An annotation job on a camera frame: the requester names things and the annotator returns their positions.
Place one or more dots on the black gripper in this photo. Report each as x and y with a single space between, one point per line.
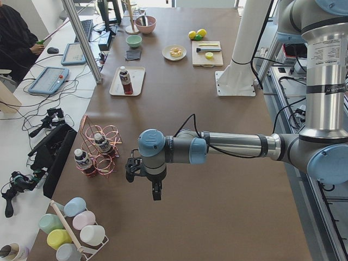
155 181

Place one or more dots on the white round plate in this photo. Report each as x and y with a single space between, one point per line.
166 52

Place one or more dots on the glazed braided donut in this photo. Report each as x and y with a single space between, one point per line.
176 52

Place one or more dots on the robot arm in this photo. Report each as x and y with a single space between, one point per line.
319 149

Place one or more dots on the beige rabbit tray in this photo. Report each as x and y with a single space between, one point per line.
137 76

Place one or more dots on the red tea bottle on tray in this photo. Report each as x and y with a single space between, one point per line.
125 81

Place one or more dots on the tea bottle in rack rear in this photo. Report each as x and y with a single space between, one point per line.
103 145

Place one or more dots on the tea bottle in rack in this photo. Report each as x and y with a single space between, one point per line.
84 163
103 145

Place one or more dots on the tea bottle in rack front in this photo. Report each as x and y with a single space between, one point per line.
84 163

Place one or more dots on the pink plastic cup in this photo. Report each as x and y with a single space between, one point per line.
83 219

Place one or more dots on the white plastic cup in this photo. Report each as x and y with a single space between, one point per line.
92 234

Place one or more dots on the blue plastic cup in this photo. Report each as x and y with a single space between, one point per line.
74 207

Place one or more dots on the grey plastic cup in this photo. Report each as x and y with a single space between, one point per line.
68 252

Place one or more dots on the yellow plastic cup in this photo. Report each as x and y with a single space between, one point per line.
58 237

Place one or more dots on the green plastic cup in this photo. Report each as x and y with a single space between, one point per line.
50 222

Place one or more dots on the grey folded cloth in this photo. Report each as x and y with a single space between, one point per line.
133 55

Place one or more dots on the wooden cutting board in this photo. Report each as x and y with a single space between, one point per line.
199 59

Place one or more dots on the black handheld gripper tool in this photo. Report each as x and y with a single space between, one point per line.
19 183

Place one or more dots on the half lemon slice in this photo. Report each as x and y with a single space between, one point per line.
209 55

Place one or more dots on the steel black-tipped rod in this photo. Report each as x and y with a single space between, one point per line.
207 49

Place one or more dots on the green ceramic bowl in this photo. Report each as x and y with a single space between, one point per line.
134 41

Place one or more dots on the yellow plastic knife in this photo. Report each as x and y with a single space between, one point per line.
208 44

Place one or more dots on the blue teach pendant near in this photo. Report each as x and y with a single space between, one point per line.
49 80

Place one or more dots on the blue teach pendant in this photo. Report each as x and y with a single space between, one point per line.
73 55
49 80

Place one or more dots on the green lime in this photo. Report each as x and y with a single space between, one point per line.
198 37

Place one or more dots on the yellow lemon far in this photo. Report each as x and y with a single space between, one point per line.
192 34

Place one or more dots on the yellow lemon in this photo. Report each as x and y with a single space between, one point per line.
192 34
202 32

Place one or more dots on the blue teach pendant far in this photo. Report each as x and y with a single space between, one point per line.
73 55

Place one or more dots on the wooden mug tree stand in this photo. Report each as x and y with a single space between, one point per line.
131 29

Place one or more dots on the yellow lemon near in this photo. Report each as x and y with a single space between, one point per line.
202 32

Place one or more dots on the pink bowl with ice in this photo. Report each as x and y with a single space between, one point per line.
150 27

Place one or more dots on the metal scoop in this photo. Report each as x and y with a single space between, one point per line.
142 20

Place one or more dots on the black computer mouse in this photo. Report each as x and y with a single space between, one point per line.
52 50

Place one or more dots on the black keyboard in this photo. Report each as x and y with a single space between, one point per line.
87 27

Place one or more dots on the seated person in black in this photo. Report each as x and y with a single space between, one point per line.
19 46

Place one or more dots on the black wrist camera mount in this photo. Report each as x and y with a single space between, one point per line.
134 167

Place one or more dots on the copper wire bottle rack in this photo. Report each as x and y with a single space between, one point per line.
103 163

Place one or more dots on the white wire cup rack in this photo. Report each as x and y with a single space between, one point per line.
88 252

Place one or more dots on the white camera mast with base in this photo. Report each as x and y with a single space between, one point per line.
237 78

